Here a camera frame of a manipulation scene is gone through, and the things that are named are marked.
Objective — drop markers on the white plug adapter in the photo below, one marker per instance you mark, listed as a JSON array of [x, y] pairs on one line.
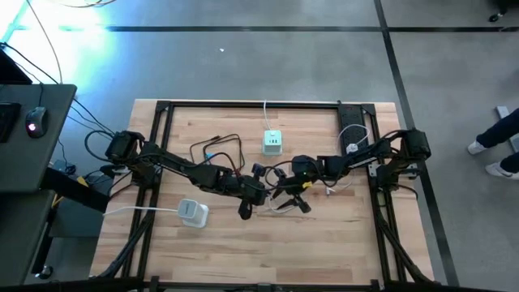
[[352, 148]]

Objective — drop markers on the black desk leg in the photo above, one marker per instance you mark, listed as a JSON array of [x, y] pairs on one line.
[[73, 188]]

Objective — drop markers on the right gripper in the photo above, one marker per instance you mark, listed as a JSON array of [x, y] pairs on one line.
[[304, 172]]

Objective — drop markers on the person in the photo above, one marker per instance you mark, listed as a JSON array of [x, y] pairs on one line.
[[498, 131]]

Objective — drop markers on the black computer mouse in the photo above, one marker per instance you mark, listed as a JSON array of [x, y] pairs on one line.
[[36, 121]]

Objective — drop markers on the grey side desk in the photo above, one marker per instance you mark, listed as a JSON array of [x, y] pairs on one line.
[[44, 162]]

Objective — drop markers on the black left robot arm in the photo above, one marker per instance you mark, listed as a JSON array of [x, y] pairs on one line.
[[182, 166]]

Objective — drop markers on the black plug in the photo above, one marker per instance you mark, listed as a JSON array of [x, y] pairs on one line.
[[111, 168]]

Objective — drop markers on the black aluminium table frame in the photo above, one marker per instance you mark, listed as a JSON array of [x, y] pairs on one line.
[[243, 104]]

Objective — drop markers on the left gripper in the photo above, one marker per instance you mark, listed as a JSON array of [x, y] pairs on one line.
[[253, 190]]

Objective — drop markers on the black desk caster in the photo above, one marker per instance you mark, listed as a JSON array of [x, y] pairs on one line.
[[44, 272]]

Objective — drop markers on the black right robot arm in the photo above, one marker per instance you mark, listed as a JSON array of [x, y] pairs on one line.
[[365, 160]]

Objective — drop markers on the green white cube power strip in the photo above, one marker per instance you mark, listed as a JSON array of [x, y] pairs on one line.
[[271, 148]]

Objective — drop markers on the black power strip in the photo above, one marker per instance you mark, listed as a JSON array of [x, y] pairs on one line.
[[349, 117]]

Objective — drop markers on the laptop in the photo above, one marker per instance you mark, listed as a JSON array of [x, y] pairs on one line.
[[12, 71]]

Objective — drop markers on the white charger adapter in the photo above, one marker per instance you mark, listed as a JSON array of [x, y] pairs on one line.
[[194, 213]]

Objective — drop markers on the black keyboard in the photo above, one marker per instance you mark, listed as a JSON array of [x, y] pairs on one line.
[[8, 121]]

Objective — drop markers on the white shoe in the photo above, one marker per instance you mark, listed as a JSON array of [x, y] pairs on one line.
[[500, 171], [476, 147]]

